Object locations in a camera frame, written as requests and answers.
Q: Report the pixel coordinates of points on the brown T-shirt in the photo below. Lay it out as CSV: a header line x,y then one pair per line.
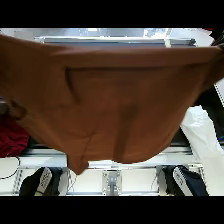
x,y
113,103

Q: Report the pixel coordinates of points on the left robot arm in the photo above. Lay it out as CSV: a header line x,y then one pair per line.
x,y
40,181

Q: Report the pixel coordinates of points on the red garment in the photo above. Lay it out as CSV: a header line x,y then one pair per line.
x,y
11,138

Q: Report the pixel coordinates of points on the silver frame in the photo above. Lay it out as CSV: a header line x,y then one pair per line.
x,y
111,181

